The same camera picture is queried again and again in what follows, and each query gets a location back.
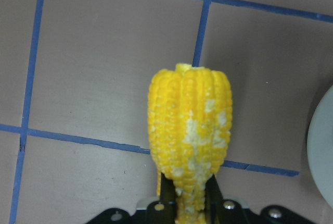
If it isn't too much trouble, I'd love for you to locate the yellow corn cob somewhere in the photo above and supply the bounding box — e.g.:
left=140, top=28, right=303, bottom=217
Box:
left=147, top=63, right=233, bottom=223

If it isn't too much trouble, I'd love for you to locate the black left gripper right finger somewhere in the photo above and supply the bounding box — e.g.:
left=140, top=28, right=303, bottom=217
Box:
left=205, top=175, right=312, bottom=223

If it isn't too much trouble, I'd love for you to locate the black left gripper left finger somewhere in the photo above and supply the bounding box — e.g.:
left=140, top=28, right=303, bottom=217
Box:
left=88, top=174, right=177, bottom=223

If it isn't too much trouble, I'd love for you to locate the pale green cooking pot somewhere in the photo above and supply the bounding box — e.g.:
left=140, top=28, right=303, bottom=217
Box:
left=307, top=88, right=332, bottom=206

